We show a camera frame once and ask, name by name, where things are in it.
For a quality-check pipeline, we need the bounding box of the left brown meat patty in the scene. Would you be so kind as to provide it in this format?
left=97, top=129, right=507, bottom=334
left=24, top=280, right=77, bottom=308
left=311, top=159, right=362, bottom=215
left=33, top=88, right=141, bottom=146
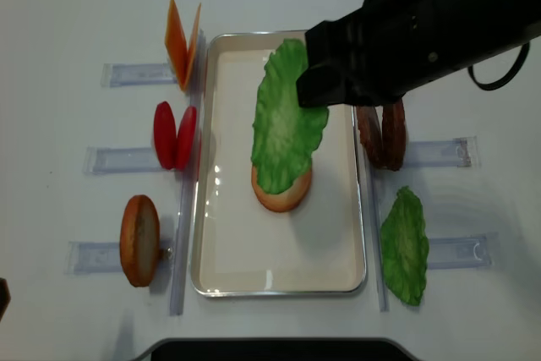
left=356, top=107, right=385, bottom=168

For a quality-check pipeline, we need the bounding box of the clear cheese pusher track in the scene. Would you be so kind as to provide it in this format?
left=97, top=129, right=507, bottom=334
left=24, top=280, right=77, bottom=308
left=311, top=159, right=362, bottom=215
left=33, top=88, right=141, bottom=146
left=101, top=63, right=177, bottom=88

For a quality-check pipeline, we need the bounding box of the white metal tray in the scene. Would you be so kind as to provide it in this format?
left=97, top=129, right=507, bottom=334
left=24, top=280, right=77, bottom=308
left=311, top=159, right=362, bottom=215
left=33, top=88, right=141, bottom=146
left=190, top=31, right=366, bottom=298

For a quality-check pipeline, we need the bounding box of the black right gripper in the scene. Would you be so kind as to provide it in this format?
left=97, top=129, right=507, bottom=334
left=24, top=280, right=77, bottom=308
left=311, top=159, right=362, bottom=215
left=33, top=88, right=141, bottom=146
left=297, top=0, right=540, bottom=107

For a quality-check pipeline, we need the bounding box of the front orange cheese slice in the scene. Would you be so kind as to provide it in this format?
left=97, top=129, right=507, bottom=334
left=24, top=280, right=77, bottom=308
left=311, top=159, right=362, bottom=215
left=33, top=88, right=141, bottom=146
left=181, top=4, right=201, bottom=92

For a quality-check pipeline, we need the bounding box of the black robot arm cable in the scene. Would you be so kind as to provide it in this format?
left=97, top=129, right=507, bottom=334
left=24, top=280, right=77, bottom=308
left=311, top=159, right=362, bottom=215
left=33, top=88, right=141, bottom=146
left=466, top=40, right=532, bottom=92

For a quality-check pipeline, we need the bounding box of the rear orange cheese slice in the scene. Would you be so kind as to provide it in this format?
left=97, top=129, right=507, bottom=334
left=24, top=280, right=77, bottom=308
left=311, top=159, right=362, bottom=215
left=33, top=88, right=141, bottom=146
left=164, top=0, right=188, bottom=89

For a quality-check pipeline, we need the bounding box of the dark object at left edge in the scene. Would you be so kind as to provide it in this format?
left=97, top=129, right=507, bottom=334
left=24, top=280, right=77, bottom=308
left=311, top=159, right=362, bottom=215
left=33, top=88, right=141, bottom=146
left=0, top=278, right=11, bottom=320

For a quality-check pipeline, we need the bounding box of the clear lettuce pusher track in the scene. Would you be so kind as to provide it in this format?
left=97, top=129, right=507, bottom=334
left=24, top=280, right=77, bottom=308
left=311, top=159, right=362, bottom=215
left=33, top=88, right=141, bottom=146
left=428, top=232, right=500, bottom=270

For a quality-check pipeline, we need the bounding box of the upright green lettuce leaf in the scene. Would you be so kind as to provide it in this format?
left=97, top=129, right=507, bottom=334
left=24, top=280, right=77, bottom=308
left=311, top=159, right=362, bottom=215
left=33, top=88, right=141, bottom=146
left=380, top=186, right=429, bottom=306

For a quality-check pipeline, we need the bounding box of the bread slice on tray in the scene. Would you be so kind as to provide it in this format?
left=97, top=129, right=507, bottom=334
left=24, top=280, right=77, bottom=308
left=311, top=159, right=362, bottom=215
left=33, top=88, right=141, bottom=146
left=251, top=167, right=313, bottom=213

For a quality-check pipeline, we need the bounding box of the clear bread pusher track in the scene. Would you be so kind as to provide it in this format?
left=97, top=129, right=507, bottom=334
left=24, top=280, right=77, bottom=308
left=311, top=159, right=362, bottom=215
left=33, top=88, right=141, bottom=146
left=63, top=240, right=174, bottom=276

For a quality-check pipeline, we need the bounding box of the clear left front rail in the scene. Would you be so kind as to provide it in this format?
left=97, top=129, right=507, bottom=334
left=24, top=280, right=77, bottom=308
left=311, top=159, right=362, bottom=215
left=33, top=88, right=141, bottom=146
left=169, top=30, right=207, bottom=317

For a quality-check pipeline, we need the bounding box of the rear red tomato slice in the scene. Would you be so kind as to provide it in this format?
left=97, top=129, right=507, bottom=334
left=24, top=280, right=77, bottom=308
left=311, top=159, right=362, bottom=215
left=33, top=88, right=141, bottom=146
left=153, top=101, right=177, bottom=170

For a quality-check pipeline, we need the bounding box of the brown meat patty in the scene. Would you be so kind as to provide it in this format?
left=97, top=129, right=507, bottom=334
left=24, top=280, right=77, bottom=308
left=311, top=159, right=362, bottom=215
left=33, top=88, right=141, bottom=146
left=356, top=107, right=385, bottom=168
left=381, top=99, right=407, bottom=171

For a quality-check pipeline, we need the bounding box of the red tomato slice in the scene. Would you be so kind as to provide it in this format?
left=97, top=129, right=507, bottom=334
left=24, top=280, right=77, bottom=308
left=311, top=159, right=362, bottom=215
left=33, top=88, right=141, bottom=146
left=175, top=106, right=197, bottom=171
left=153, top=101, right=177, bottom=170

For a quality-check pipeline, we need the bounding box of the black base at bottom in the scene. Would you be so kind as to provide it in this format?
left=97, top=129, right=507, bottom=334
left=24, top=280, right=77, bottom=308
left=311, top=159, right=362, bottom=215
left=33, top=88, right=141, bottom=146
left=150, top=338, right=415, bottom=360

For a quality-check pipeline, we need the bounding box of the clear patty pusher track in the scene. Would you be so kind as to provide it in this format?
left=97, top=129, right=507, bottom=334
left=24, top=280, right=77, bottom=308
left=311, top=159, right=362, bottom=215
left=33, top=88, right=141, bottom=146
left=402, top=136, right=479, bottom=168

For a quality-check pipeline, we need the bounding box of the orange cheese slice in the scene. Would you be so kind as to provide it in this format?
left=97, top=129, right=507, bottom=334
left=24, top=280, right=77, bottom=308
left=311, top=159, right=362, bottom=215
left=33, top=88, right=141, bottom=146
left=164, top=0, right=188, bottom=89
left=181, top=4, right=201, bottom=92

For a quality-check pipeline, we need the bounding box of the green lettuce leaf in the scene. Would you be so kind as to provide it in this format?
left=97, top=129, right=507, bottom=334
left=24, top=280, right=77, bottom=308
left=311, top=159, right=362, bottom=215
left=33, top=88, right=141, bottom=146
left=251, top=39, right=329, bottom=194
left=380, top=186, right=429, bottom=306

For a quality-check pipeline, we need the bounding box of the right brown meat patty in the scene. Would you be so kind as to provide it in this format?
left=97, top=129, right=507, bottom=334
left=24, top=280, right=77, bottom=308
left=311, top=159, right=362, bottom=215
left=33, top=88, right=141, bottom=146
left=381, top=99, right=407, bottom=171

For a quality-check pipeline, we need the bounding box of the front red tomato slice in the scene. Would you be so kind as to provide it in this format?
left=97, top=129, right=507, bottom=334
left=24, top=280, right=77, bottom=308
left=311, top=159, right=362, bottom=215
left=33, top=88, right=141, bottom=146
left=175, top=106, right=197, bottom=171

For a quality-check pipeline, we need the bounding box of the upright bread slice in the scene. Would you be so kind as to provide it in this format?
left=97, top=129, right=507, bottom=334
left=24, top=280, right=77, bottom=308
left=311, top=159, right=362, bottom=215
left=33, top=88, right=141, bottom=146
left=119, top=194, right=160, bottom=287

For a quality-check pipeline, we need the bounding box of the clear tomato pusher track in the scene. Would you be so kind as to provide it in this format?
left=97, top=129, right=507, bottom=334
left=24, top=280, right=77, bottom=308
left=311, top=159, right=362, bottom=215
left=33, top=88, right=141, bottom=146
left=83, top=147, right=163, bottom=175

